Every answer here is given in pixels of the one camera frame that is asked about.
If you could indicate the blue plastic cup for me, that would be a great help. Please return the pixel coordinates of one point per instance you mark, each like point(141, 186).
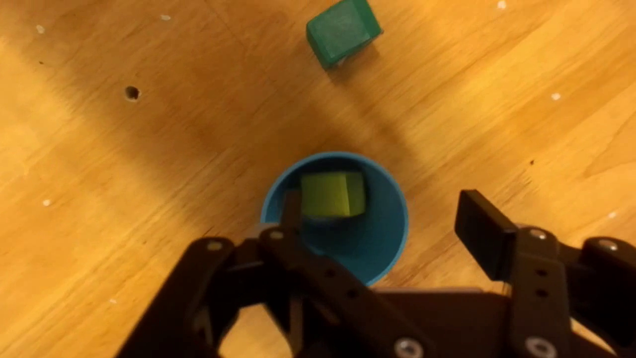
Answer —
point(366, 245)

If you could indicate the yellow cube block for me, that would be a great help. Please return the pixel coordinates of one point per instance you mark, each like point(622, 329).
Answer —
point(332, 195)

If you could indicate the green cube block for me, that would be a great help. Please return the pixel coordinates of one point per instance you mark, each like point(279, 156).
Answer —
point(342, 30)

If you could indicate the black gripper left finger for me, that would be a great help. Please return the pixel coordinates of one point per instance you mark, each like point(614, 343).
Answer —
point(320, 309)

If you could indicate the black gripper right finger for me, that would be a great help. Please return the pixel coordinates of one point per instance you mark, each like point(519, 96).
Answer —
point(553, 283)

